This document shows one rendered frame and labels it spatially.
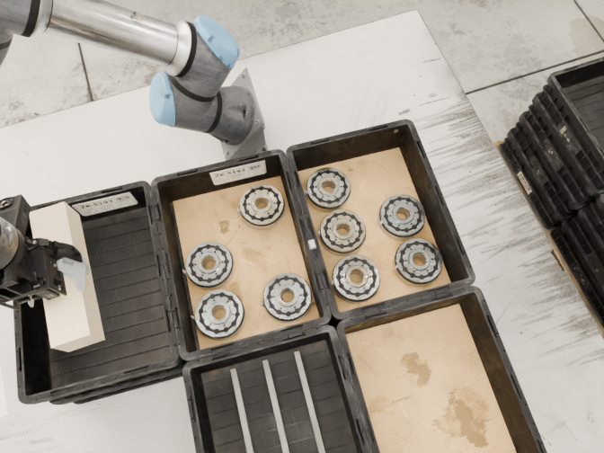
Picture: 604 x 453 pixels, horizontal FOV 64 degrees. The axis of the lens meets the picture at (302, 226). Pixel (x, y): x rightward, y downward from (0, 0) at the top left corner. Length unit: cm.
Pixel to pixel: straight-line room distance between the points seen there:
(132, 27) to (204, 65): 16
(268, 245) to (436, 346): 42
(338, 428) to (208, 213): 54
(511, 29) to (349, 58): 136
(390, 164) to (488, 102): 130
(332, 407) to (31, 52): 227
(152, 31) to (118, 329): 61
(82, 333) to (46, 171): 73
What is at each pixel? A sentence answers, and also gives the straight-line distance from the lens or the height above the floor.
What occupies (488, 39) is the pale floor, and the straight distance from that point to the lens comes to 267.
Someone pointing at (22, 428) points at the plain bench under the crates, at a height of 70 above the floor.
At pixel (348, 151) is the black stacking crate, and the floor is 87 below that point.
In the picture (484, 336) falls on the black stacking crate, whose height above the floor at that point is 89.
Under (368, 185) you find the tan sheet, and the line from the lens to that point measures 116.
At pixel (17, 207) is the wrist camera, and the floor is 124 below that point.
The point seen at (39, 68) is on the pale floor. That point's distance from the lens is 271.
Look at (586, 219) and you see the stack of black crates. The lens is 186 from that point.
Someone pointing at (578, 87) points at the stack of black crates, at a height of 49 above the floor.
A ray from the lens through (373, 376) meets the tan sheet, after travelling 105.
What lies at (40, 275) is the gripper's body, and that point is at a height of 123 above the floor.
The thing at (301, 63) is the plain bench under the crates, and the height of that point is 70.
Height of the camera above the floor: 187
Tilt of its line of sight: 69 degrees down
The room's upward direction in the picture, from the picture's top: 1 degrees counter-clockwise
